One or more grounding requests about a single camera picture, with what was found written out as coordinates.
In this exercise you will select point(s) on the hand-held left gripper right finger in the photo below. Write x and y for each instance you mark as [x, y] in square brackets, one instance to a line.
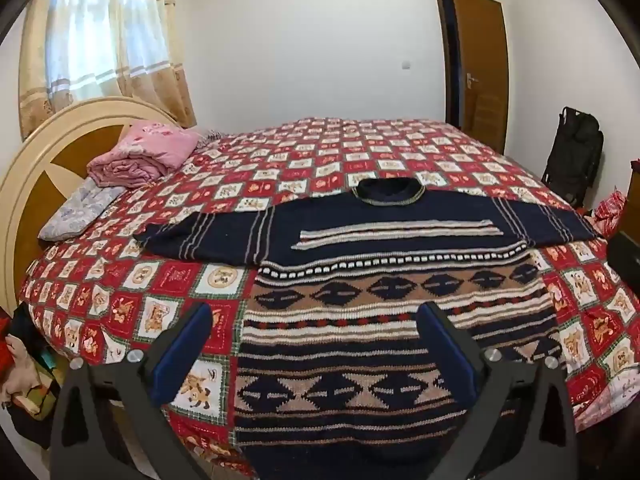
[445, 350]

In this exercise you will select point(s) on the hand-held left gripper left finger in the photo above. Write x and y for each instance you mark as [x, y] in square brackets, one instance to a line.
[185, 355]

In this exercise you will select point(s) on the navy patterned knit sweater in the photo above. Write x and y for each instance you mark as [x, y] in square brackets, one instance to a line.
[375, 240]

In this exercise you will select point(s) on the pile of mixed clothes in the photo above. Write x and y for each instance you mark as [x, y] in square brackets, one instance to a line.
[22, 370]

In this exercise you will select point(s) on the red checked cloth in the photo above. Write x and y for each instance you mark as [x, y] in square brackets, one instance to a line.
[610, 210]

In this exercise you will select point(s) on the brown wooden furniture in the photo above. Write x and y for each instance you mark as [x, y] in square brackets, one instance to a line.
[632, 200]

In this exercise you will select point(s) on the black bag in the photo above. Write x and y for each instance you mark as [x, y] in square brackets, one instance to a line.
[575, 160]

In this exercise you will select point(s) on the grey floral pillow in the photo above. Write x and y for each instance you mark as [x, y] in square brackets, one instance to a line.
[75, 210]

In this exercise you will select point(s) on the folded pink blanket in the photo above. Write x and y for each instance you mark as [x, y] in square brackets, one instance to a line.
[150, 150]

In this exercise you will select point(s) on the red bear-print bedspread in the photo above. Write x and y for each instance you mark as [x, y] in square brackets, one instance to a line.
[350, 160]

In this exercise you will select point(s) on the striped grey pillow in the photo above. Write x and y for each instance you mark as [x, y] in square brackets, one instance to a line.
[210, 137]

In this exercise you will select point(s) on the brown wooden door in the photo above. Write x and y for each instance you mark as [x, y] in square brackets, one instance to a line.
[482, 70]

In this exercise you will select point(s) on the cream wooden headboard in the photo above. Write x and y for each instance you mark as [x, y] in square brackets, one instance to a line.
[20, 185]

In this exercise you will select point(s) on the beige patterned curtain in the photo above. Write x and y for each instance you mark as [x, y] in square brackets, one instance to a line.
[150, 90]

